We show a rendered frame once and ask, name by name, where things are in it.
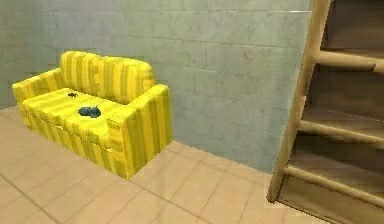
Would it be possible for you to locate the yellow striped sofa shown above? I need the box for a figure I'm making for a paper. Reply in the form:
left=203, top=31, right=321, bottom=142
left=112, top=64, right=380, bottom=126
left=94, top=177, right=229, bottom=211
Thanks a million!
left=11, top=50, right=174, bottom=180

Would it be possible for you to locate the dark blue lumpy object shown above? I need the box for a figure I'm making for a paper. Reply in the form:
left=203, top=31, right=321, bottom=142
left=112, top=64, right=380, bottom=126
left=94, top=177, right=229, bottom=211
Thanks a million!
left=77, top=105, right=102, bottom=119

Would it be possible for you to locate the tan wooden shelf unit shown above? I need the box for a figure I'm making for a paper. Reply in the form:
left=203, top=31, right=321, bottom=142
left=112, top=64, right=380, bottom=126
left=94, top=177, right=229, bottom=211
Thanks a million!
left=266, top=0, right=384, bottom=224

